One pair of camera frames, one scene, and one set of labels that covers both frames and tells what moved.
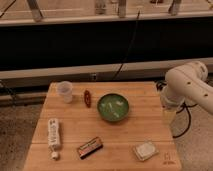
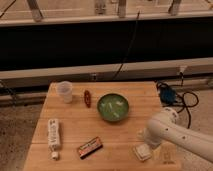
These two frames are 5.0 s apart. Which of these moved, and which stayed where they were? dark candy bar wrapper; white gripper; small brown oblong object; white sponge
Moved: white gripper
Stayed: small brown oblong object; dark candy bar wrapper; white sponge
